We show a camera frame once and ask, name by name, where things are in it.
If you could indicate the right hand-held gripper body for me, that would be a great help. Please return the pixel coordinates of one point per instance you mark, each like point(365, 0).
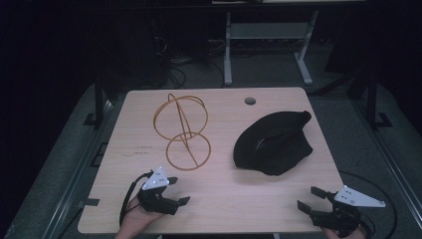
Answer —
point(345, 212)

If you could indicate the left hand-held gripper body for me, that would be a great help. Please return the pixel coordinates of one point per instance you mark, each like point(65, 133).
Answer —
point(156, 199)

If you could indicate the black hat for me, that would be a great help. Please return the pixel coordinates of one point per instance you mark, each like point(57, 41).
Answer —
point(275, 146)

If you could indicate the person's right hand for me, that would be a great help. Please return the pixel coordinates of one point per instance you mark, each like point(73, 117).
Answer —
point(341, 235)

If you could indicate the person's left hand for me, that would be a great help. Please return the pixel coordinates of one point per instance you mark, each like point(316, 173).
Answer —
point(137, 219)

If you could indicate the grey metal stand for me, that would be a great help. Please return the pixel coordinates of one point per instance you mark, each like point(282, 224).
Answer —
point(268, 30)

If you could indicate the grey floor rail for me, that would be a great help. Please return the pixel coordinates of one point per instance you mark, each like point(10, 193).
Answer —
point(388, 156)
point(71, 179)

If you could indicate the black stand post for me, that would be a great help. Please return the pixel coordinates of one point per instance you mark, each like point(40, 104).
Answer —
point(98, 99)
point(372, 99)

